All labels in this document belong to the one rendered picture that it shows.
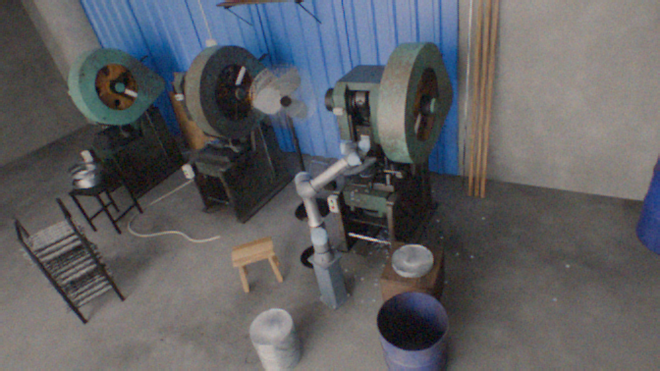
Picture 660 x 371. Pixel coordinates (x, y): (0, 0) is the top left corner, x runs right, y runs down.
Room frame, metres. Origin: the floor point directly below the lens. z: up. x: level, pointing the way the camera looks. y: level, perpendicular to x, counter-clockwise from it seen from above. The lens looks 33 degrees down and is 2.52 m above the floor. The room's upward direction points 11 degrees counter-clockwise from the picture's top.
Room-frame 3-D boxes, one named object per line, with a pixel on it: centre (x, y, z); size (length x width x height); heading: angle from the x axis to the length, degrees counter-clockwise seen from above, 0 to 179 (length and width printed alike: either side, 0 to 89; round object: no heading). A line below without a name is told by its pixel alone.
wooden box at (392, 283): (2.11, -0.42, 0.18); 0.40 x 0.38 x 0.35; 152
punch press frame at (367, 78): (2.97, -0.40, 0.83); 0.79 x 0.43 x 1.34; 145
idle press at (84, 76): (5.13, 2.36, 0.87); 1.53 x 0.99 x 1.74; 148
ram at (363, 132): (2.82, -0.30, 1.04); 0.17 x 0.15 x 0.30; 145
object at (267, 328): (1.82, 0.63, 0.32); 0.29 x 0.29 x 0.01
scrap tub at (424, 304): (1.54, -0.27, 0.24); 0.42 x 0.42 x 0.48
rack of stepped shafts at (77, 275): (2.76, 2.33, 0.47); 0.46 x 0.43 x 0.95; 125
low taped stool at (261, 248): (2.63, 0.81, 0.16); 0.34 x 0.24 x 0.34; 98
